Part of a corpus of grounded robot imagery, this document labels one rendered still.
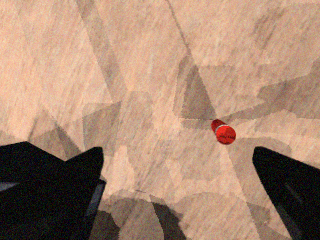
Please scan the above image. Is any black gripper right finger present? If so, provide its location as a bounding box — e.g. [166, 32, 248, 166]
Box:
[252, 146, 320, 240]

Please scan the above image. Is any dark red peg with white band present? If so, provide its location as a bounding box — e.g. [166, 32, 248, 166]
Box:
[211, 119, 236, 145]

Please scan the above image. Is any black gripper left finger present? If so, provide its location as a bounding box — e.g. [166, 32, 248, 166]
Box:
[0, 147, 105, 240]

